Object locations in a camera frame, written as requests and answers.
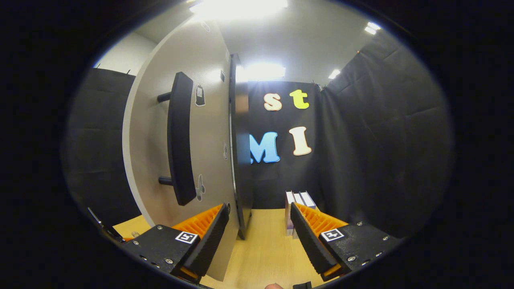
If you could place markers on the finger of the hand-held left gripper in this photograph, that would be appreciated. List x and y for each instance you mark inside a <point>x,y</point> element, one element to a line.
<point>105,228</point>

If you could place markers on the black backdrop cloth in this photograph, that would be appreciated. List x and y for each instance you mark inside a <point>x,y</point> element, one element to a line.
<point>381,140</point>

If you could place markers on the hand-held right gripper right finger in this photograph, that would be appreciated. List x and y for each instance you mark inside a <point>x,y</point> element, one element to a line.
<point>309,241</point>

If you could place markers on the ceiling light panel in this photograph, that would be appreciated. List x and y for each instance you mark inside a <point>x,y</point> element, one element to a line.
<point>372,28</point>
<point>334,74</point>
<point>261,72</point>
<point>239,8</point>

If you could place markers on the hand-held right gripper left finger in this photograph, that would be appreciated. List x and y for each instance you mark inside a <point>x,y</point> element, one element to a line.
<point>211,241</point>

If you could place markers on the light grey cabinet door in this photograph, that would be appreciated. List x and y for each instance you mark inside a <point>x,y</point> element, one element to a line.
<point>152,140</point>

